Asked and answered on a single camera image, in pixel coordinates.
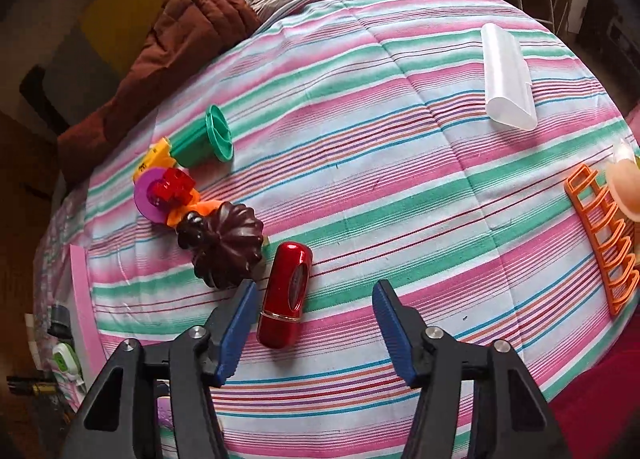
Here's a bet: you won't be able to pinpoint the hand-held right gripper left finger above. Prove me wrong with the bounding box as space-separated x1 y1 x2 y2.
60 280 260 459

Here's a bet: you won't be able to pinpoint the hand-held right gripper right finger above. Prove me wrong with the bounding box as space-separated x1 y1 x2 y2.
372 280 573 459

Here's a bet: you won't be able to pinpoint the glossy red case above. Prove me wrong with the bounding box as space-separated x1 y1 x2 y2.
257 241 313 350

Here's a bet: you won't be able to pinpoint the dark brown fluted mold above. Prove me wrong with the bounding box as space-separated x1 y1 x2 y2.
176 201 265 290

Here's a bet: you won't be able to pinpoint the pink tray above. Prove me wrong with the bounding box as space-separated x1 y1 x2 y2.
69 244 106 375

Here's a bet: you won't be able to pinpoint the purple plastic strainer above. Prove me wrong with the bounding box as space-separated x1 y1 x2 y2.
134 167 173 226

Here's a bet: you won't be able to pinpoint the green plastic spool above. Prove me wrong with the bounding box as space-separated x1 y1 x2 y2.
170 105 235 167

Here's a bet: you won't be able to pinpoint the yellow plastic box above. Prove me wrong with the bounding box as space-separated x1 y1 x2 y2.
132 137 173 184

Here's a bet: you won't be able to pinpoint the orange linked cubes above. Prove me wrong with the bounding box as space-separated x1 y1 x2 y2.
167 189 221 227

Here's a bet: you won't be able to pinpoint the dark red puzzle block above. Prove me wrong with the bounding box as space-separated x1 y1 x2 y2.
152 168 196 204

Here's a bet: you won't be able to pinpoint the striped bedsheet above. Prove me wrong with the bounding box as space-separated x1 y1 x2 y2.
34 0 640 459

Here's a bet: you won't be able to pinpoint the white and green case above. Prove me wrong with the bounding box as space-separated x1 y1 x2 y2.
51 343 82 375

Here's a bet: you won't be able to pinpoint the grey cup with black base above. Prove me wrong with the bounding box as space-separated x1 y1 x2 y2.
48 305 71 337

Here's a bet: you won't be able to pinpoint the yellow and black tool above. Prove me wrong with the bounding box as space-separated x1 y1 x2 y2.
7 376 56 397

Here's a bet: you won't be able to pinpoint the red cloth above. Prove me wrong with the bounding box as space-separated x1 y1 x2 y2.
550 329 640 459

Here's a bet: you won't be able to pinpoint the orange plastic rack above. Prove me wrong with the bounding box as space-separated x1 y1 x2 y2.
564 164 640 317

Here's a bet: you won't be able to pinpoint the peach suction cup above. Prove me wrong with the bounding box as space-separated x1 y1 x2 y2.
606 138 640 220

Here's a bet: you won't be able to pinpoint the translucent white tube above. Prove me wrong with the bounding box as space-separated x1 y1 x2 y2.
481 23 537 132

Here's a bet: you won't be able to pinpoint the brown quilt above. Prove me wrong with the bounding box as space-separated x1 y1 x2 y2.
57 0 266 184

